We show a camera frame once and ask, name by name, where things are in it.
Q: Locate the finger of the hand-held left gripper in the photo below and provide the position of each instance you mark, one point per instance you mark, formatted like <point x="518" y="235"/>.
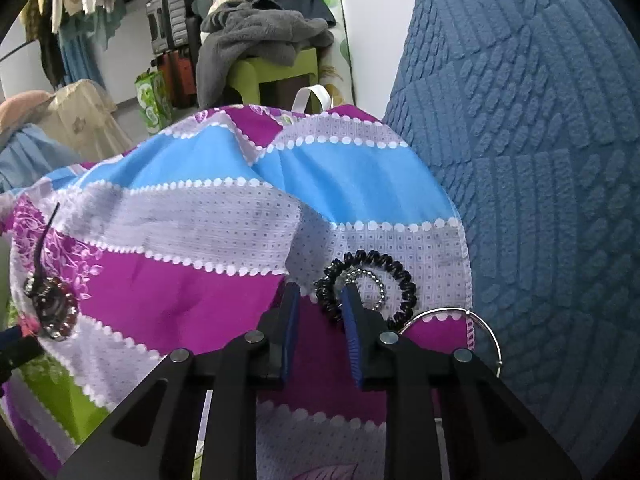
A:
<point x="17" y="347"/>

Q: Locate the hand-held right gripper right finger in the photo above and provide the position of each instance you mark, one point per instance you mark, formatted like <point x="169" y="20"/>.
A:
<point x="352" y="332"/>

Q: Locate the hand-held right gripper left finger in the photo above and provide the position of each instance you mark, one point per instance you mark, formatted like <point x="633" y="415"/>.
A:
<point x="291" y="332"/>

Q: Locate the silver hoop bangle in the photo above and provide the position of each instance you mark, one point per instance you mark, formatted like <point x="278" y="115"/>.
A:
<point x="487" y="327"/>

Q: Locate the striped printed blanket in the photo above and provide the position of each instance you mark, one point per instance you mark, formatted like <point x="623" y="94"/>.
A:
<point x="200" y="200"/>

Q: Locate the light blue cloth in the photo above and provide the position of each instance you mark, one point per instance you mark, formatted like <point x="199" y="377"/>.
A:
<point x="30" y="155"/>

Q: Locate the white ribbon loop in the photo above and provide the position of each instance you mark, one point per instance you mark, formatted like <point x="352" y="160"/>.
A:
<point x="300" y="97"/>

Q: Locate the cream floral cloth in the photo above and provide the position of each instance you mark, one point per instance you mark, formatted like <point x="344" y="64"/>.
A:
<point x="85" y="120"/>

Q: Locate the pink pillow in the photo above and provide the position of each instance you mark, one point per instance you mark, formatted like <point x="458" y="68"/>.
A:
<point x="22" y="110"/>

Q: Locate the blue quilted pillow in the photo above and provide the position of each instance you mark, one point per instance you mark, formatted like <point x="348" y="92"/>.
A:
<point x="540" y="160"/>

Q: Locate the green wooden stool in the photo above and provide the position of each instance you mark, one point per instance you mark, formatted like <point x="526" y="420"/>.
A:
<point x="260" y="72"/>

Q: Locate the green printed bag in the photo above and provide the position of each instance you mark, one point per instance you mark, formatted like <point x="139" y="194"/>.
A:
<point x="152" y="100"/>

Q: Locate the floral printed white board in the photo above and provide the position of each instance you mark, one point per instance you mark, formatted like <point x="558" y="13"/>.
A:
<point x="342" y="60"/>

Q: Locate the red suitcase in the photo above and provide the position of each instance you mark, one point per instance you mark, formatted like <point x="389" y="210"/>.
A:
<point x="175" y="77"/>

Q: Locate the grey towel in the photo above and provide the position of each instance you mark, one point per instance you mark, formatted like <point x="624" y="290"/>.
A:
<point x="250" y="40"/>

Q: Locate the row of hanging clothes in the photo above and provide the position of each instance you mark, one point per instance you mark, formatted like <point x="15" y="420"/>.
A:
<point x="80" y="20"/>

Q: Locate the grey black suitcase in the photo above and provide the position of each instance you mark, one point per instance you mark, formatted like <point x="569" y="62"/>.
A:
<point x="172" y="17"/>

